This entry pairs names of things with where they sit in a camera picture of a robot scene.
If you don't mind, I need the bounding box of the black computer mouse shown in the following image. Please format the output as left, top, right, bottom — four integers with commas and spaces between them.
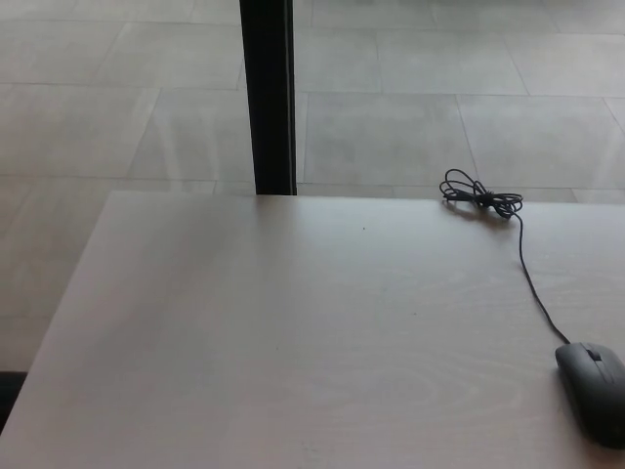
554, 342, 625, 450

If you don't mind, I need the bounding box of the black vertical frame post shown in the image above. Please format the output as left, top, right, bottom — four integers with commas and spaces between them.
238, 0, 299, 197

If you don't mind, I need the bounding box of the black floor base strip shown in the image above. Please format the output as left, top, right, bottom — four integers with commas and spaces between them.
0, 371, 29, 427

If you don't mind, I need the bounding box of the black mouse cable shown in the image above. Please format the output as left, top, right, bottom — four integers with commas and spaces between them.
438, 168, 571, 345

